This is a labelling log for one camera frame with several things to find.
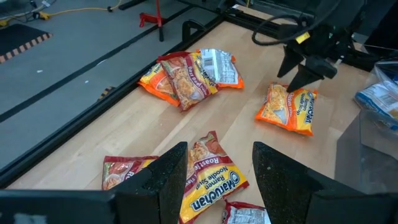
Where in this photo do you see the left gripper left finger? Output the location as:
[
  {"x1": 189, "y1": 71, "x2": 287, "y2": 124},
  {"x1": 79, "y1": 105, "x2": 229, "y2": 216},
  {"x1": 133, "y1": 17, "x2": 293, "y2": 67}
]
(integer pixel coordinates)
[{"x1": 113, "y1": 141, "x2": 189, "y2": 224}]

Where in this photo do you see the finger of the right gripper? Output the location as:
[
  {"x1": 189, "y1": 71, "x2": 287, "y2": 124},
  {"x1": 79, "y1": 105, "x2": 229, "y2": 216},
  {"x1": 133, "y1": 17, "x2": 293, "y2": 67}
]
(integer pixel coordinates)
[
  {"x1": 277, "y1": 46, "x2": 304, "y2": 79},
  {"x1": 286, "y1": 57, "x2": 338, "y2": 93}
]

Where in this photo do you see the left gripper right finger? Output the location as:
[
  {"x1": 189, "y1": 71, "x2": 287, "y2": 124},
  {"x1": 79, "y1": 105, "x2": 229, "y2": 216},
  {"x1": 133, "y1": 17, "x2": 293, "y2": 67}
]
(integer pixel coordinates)
[{"x1": 252, "y1": 141, "x2": 331, "y2": 224}]

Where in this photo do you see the red Maruchan beef noodle pack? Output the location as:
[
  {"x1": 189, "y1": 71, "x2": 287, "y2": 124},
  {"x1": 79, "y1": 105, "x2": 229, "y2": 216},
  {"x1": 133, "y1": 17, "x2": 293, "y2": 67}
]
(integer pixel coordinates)
[
  {"x1": 101, "y1": 154, "x2": 160, "y2": 191},
  {"x1": 178, "y1": 130, "x2": 250, "y2": 224},
  {"x1": 221, "y1": 200, "x2": 272, "y2": 224},
  {"x1": 157, "y1": 51, "x2": 220, "y2": 112}
]

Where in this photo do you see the orange Maruchan chicken noodle pack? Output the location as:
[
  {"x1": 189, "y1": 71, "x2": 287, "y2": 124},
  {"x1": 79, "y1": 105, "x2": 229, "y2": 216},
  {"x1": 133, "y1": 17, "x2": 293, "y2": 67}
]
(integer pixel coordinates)
[
  {"x1": 254, "y1": 82, "x2": 318, "y2": 137},
  {"x1": 196, "y1": 47, "x2": 246, "y2": 90},
  {"x1": 138, "y1": 63, "x2": 182, "y2": 108}
]

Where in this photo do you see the grey translucent plastic bin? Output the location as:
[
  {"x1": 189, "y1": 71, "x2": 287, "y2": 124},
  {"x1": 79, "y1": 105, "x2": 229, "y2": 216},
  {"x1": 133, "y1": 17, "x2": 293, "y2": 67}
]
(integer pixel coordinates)
[{"x1": 334, "y1": 109, "x2": 398, "y2": 195}]

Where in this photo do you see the black hazard-striped floor mat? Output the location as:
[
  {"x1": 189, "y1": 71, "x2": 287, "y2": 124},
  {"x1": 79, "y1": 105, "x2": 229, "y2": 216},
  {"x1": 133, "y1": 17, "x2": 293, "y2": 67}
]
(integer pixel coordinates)
[
  {"x1": 0, "y1": 24, "x2": 54, "y2": 65},
  {"x1": 98, "y1": 86, "x2": 116, "y2": 101}
]

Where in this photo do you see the red floor stand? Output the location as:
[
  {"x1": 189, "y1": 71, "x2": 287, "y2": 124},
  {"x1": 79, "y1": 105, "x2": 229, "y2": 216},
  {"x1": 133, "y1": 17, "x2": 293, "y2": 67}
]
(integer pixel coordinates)
[{"x1": 138, "y1": 0, "x2": 166, "y2": 43}]

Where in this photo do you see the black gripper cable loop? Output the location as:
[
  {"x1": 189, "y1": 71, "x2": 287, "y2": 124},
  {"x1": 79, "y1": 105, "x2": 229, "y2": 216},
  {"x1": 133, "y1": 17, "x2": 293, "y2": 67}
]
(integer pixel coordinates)
[{"x1": 251, "y1": 14, "x2": 312, "y2": 47}]

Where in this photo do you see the black metal table frame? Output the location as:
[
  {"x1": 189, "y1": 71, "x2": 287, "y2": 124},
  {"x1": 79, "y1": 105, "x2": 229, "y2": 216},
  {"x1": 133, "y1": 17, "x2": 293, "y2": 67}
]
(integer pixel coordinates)
[{"x1": 0, "y1": 0, "x2": 398, "y2": 190}]

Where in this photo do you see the yellow extension cable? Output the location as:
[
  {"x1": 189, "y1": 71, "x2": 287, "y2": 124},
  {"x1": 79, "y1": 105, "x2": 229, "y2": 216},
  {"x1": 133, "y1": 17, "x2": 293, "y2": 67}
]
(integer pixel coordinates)
[{"x1": 0, "y1": 0, "x2": 123, "y2": 27}]

